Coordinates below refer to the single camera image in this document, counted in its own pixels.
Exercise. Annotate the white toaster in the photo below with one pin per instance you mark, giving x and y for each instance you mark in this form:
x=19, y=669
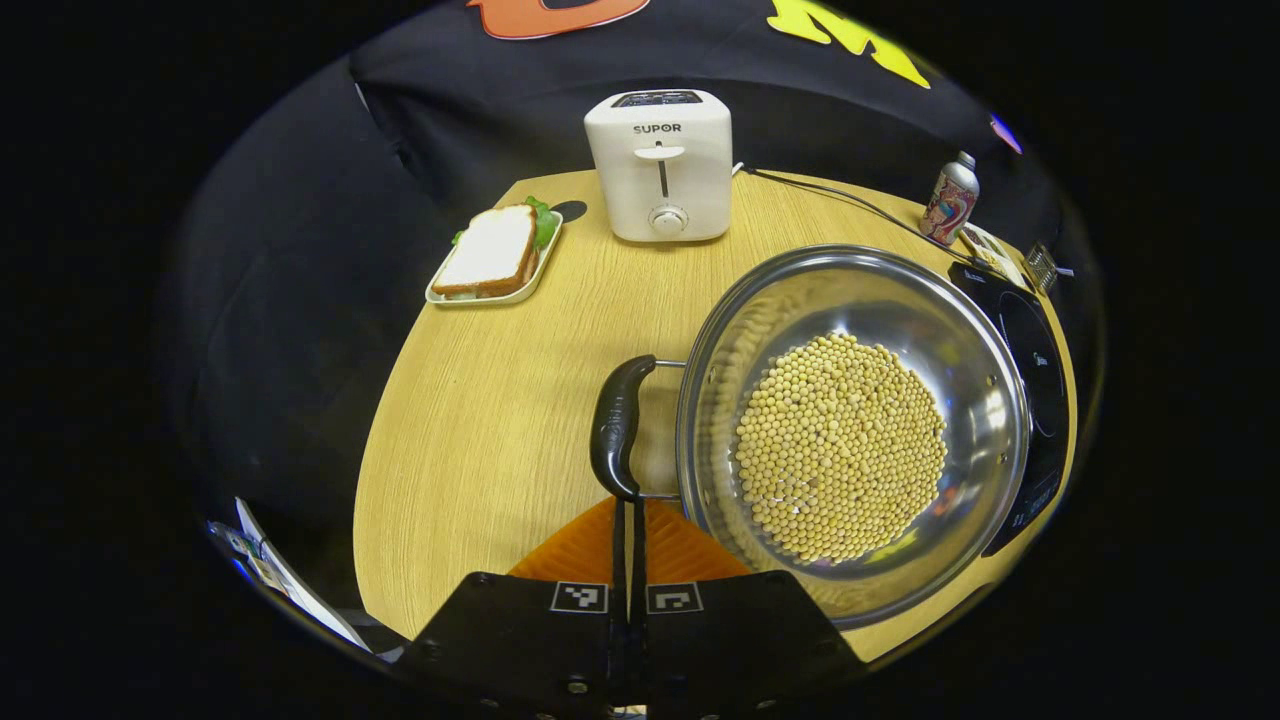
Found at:
x=690, y=190

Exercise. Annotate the silver printed drink bottle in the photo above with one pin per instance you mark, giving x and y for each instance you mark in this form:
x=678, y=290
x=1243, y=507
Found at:
x=950, y=205

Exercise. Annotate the black induction cooktop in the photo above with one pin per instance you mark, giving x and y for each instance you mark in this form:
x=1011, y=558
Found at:
x=1040, y=380

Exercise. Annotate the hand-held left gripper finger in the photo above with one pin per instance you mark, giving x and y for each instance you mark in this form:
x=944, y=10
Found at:
x=620, y=560
x=639, y=560

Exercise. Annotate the white divided spice dish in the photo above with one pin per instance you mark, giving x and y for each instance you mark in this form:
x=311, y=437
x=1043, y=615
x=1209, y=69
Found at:
x=990, y=255

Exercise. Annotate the toy sandwich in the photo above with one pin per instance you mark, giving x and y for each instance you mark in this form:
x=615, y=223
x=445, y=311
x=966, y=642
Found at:
x=490, y=250

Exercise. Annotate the white rectangular tray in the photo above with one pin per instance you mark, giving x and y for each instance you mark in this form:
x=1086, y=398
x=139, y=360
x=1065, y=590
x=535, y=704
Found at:
x=542, y=270

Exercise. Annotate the heap of yellow soybeans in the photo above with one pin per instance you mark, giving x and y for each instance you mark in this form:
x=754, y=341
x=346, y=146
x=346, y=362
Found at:
x=840, y=450

